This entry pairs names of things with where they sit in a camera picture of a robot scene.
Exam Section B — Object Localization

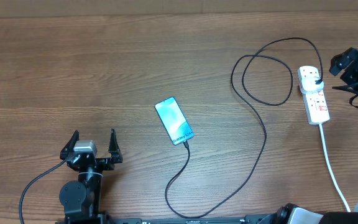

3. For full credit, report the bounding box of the white charger adapter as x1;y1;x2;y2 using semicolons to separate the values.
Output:
300;76;324;94

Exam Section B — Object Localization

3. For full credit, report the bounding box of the black charger cable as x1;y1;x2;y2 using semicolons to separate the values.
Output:
164;37;324;219

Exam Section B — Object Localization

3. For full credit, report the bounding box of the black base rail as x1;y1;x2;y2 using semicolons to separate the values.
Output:
58;213;289;224

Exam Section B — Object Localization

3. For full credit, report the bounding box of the white power strip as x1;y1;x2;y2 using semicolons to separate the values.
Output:
297;66;330;125

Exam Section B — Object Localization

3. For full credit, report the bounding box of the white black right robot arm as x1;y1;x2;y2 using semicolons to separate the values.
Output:
259;47;358;223

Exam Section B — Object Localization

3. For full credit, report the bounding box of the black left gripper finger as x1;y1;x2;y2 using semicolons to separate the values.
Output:
108;129;123;164
60;130;79;160

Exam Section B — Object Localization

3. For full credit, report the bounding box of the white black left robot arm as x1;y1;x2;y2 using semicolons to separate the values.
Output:
59;129;123;223

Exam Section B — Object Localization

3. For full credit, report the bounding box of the blue screen smartphone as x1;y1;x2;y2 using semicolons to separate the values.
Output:
155;97;194;146

